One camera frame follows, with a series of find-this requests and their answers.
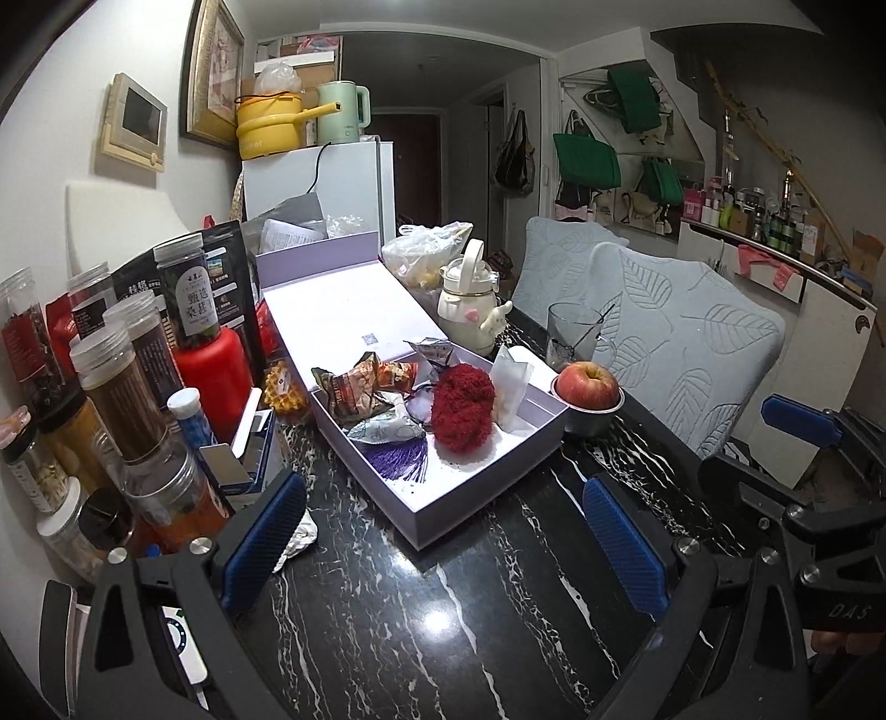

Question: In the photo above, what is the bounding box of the purple silk drawstring pouch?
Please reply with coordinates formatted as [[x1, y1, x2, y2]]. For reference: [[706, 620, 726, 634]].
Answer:
[[362, 382, 439, 486]]

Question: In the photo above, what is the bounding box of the colourful snack wrapper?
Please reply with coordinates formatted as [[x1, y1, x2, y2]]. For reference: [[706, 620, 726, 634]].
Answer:
[[311, 351, 419, 424]]

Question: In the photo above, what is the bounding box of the clear zip bag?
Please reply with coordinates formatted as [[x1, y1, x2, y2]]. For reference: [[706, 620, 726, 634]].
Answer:
[[490, 345, 532, 432]]

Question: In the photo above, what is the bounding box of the red knitted yarn item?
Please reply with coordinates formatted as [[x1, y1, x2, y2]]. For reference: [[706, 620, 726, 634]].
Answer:
[[431, 363, 496, 455]]

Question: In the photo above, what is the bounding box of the silver foil bag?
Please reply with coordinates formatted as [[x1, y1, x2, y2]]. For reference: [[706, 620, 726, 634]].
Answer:
[[409, 337, 458, 383]]

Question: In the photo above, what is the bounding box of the white leaf print pouch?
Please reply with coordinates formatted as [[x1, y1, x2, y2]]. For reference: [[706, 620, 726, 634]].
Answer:
[[347, 402, 425, 445]]

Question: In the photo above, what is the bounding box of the crumpled white tissue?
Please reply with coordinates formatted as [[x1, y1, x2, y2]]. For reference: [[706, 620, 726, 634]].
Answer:
[[274, 510, 318, 573]]

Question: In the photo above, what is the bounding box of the blue white medicine box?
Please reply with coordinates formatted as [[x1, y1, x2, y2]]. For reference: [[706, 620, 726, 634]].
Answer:
[[197, 387, 276, 512]]

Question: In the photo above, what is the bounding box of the white counter cabinet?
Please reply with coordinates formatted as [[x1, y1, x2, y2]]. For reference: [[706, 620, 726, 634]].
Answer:
[[677, 220, 877, 487]]

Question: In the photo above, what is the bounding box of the light blue leaf cushion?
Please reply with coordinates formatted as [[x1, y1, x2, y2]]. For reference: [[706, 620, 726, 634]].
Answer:
[[584, 243, 785, 457]]

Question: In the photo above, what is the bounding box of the metal bowl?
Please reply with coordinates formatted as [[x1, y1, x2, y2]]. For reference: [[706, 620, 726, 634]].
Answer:
[[550, 379, 626, 438]]

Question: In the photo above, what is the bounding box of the red apple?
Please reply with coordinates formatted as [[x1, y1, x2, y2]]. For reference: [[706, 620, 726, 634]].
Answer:
[[554, 362, 620, 411]]

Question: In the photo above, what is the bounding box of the red canister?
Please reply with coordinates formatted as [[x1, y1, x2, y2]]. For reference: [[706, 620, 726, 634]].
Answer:
[[173, 327, 253, 443]]

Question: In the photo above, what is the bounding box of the lavender gift box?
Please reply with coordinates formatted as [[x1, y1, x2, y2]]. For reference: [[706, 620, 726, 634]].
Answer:
[[257, 233, 566, 549]]

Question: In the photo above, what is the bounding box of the glass cup with straw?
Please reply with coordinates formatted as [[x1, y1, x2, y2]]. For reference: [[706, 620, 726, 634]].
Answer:
[[545, 301, 616, 372]]

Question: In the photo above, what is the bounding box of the brown spice jar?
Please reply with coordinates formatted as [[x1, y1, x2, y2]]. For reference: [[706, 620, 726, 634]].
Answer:
[[70, 324, 167, 464]]

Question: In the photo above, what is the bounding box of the dark lidded jar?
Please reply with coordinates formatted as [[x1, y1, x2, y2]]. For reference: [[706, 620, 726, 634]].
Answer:
[[153, 233, 221, 349]]

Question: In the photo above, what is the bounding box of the white cartoon water bottle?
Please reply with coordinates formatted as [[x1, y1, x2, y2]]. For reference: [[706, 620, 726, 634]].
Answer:
[[437, 239, 512, 357]]

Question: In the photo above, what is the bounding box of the black printed pouch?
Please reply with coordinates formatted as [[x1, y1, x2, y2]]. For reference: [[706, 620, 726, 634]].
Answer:
[[111, 220, 266, 383]]

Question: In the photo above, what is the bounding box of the plastic bag with food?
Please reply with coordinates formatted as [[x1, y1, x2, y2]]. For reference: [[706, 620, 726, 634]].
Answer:
[[382, 220, 473, 290]]

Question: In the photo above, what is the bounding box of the green tote bag left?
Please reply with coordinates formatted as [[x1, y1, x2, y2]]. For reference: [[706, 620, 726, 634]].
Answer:
[[553, 110, 622, 191]]

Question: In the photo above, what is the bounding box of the green tote bag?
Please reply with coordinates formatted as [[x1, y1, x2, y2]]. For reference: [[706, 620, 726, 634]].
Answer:
[[553, 110, 622, 191], [583, 64, 662, 133]]

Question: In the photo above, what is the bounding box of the green tote bag top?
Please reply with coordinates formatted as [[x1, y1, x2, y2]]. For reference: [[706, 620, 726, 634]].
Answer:
[[583, 64, 662, 133]]

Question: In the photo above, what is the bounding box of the white mini fridge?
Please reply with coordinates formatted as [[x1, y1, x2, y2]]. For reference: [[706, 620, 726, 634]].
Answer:
[[242, 136, 396, 243]]

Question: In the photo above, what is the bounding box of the black handbag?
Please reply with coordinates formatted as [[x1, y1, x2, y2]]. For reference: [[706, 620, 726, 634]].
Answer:
[[493, 106, 534, 197]]

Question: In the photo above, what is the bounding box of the yellow pot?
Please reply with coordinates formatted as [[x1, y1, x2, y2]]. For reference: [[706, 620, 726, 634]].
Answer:
[[236, 91, 341, 161]]

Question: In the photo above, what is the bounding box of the green electric kettle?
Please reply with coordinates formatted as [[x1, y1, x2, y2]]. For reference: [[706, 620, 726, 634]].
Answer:
[[317, 80, 371, 144]]

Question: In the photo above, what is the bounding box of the framed picture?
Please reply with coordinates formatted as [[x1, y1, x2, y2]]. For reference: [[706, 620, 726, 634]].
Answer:
[[179, 0, 245, 147]]

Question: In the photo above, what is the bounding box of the wall intercom panel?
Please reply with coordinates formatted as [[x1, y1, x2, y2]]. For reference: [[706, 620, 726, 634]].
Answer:
[[99, 72, 168, 172]]

